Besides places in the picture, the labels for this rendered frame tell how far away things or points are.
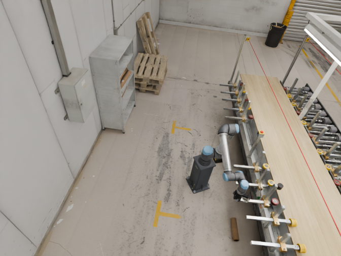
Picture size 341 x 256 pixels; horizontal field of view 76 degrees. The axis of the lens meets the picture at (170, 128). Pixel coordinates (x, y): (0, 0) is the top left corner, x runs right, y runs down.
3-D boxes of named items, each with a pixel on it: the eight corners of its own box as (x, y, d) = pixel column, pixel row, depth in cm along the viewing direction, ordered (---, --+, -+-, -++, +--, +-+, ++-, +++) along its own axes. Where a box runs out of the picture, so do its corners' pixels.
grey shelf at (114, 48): (102, 130, 435) (88, 56, 328) (116, 102, 500) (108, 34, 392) (124, 133, 433) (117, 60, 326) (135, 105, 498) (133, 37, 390)
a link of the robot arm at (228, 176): (217, 122, 258) (226, 180, 234) (228, 122, 260) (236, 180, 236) (215, 125, 269) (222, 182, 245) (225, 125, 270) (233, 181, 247)
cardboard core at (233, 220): (234, 238, 298) (231, 217, 320) (232, 241, 304) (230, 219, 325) (240, 239, 298) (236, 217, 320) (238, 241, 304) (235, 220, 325)
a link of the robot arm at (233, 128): (211, 151, 323) (226, 120, 262) (222, 151, 325) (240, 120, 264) (212, 160, 314) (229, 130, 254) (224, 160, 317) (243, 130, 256)
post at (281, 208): (264, 227, 250) (282, 208, 216) (263, 224, 252) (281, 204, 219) (267, 227, 250) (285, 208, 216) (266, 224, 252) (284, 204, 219)
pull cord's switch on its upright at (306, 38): (280, 89, 467) (307, 37, 390) (278, 85, 477) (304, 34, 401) (284, 89, 467) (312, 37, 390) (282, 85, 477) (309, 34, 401)
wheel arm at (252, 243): (250, 245, 213) (251, 244, 210) (249, 241, 215) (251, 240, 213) (301, 250, 213) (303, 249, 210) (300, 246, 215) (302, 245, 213)
